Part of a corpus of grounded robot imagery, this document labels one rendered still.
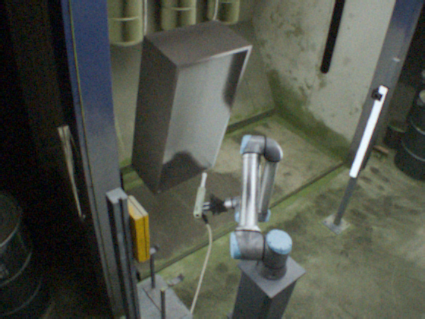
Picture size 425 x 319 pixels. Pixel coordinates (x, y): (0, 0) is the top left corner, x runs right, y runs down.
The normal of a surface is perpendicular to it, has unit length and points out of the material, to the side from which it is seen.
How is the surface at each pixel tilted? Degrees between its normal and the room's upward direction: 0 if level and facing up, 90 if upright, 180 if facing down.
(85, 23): 90
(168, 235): 0
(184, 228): 0
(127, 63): 57
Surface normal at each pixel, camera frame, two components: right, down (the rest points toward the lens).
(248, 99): 0.56, 0.01
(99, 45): 0.62, 0.52
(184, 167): 0.21, -0.66
